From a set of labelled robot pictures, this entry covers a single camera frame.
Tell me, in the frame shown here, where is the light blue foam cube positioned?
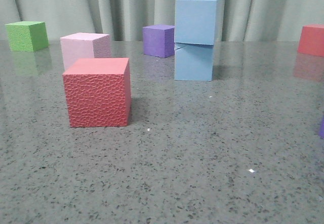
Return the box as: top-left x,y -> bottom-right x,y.
174,0 -> 222,45
174,43 -> 214,81

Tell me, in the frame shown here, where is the purple foam cube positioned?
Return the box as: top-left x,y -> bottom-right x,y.
142,24 -> 175,58

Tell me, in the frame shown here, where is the red textured foam cube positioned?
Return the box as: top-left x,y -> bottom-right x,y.
62,58 -> 131,127

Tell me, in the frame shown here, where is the pink foam cube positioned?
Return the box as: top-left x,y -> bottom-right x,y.
60,32 -> 111,70

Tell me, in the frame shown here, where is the grey-green curtain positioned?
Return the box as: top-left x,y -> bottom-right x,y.
1,0 -> 323,41

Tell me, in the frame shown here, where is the green foam cube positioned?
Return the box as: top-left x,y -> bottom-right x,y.
5,21 -> 49,52

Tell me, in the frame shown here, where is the red foam cube far right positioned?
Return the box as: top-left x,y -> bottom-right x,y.
297,24 -> 324,57

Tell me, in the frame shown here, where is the purple cube at right edge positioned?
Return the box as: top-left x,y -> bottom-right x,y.
318,116 -> 324,139

